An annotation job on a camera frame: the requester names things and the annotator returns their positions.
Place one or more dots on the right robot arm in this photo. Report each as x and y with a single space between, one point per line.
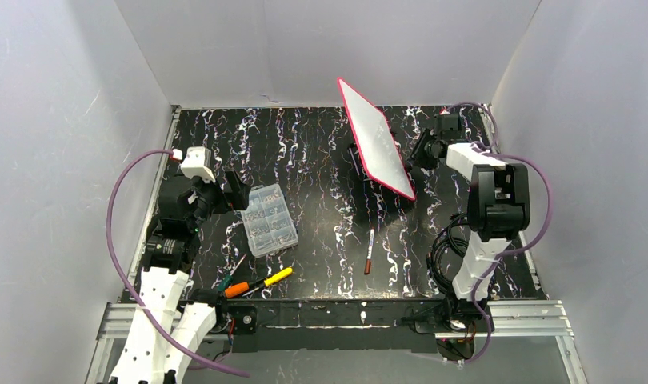
463 256

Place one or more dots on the orange handled screwdriver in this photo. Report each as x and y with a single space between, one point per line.
242 288

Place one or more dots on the clear plastic screw box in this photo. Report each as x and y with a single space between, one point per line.
268 224

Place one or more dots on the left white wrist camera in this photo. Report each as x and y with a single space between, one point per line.
196 163

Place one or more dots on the pink framed whiteboard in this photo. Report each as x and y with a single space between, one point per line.
378 153

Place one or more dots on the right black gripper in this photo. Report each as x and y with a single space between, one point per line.
424 150

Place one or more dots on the aluminium frame rail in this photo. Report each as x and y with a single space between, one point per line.
384 324

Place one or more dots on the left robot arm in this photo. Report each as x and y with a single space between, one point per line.
167 330

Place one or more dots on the yellow handled screwdriver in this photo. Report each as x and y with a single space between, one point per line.
268 281

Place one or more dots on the white marker pen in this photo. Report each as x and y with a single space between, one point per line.
370 245

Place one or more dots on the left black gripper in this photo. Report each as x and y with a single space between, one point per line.
230 190

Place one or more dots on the wire whiteboard stand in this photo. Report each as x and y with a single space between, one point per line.
356 159

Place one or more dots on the green handled screwdriver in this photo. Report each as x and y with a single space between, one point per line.
227 280

